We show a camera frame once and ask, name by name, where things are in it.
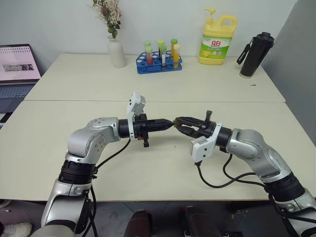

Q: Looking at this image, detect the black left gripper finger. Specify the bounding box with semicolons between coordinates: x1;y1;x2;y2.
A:
148;124;171;132
148;118;173;126

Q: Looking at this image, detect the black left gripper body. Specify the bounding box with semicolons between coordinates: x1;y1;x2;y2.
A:
133;113;151;148

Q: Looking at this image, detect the white ceramic vase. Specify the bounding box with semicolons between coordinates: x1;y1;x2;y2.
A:
107;35;127;69

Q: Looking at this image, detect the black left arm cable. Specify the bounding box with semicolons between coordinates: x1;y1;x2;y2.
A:
85;138;131;237

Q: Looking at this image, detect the yellow capped orange liquid tube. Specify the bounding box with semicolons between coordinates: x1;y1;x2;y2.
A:
172;44;181;69

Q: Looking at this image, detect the white shoe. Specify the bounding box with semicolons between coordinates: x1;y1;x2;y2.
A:
0;222;33;237

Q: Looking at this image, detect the black tumbler with strap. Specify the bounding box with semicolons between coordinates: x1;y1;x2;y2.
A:
236;31;275;79

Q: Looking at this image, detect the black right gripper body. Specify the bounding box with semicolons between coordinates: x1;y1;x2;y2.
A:
197;110;218;139

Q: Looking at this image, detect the test tube with red liquid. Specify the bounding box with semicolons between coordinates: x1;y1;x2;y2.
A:
144;40;154;66

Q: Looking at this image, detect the grey laptop with pink screen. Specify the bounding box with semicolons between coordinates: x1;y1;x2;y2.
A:
0;44;42;114

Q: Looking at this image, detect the dried flower bouquet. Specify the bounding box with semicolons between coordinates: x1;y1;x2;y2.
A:
92;0;122;39

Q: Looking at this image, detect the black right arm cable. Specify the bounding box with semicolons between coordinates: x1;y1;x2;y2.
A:
194;152;270;190

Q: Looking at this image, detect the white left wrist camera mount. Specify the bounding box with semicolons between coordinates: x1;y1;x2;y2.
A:
126;91;147;142

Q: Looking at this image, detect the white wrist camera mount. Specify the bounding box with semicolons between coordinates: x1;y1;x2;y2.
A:
126;91;147;142
190;122;223;164

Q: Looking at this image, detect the dark rounded shape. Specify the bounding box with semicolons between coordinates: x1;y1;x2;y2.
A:
123;209;154;237
178;205;223;237

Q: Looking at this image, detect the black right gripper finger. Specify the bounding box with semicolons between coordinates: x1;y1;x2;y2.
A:
175;116;206;128
177;125;201;138

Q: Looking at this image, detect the yellow detergent pump bottle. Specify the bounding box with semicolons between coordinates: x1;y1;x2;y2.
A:
197;8;238;66

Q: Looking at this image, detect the green capped yellow liquid tube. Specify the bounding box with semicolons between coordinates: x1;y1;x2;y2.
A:
170;38;178;57

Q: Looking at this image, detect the blue test tube rack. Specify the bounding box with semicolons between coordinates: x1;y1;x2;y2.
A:
135;50;184;75

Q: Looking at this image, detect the test tube with white label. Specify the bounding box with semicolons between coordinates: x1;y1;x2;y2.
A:
159;45;167;69

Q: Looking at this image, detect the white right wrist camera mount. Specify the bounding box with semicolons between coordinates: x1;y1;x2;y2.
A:
190;122;223;164

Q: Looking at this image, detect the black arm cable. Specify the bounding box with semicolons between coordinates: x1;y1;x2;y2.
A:
85;138;131;237
194;152;270;190

